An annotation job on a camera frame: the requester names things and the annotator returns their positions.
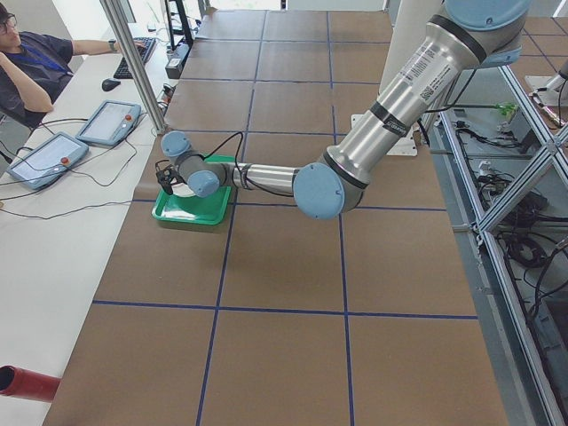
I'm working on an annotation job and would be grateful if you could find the aluminium frame post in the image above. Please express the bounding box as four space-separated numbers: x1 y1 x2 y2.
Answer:
99 0 167 135

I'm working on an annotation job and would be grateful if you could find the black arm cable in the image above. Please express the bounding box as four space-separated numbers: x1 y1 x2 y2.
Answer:
201 131 296 196

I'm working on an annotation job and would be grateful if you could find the green plastic tray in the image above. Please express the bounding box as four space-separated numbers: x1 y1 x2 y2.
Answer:
151 153 234 231

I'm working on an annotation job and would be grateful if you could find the red cylinder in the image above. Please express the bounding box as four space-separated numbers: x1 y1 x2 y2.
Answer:
1 366 60 403

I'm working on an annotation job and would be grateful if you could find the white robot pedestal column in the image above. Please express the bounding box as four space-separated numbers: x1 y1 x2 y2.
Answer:
341 1 441 164

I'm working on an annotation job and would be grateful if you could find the teach pendant tablet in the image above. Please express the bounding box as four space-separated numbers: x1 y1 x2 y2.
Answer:
7 132 89 190
76 99 142 147

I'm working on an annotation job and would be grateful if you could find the near teach pendant tablet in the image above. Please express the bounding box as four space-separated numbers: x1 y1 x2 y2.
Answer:
7 132 89 190

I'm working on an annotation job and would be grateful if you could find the seated person in blue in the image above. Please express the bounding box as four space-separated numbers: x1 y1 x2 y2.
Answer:
1 6 122 128

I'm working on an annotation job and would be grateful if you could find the black computer box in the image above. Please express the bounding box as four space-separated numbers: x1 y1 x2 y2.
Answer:
165 43 190 80

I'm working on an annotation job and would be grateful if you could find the black keyboard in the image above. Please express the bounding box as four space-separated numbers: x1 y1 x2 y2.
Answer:
113 36 158 80

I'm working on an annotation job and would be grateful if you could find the far teach pendant tablet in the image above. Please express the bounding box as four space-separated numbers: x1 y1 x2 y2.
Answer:
76 99 142 147

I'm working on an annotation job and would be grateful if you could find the black computer mouse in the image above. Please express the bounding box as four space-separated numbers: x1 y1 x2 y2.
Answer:
101 78 122 92

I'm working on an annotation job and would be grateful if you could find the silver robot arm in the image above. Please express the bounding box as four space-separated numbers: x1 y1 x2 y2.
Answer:
156 1 531 219

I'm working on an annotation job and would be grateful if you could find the black monitor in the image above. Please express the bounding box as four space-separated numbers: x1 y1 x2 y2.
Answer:
163 0 193 51

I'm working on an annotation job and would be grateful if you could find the white round plate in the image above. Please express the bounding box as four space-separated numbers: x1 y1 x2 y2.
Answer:
172 184 195 198

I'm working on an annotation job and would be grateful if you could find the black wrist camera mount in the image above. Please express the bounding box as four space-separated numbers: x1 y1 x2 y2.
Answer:
154 160 178 195

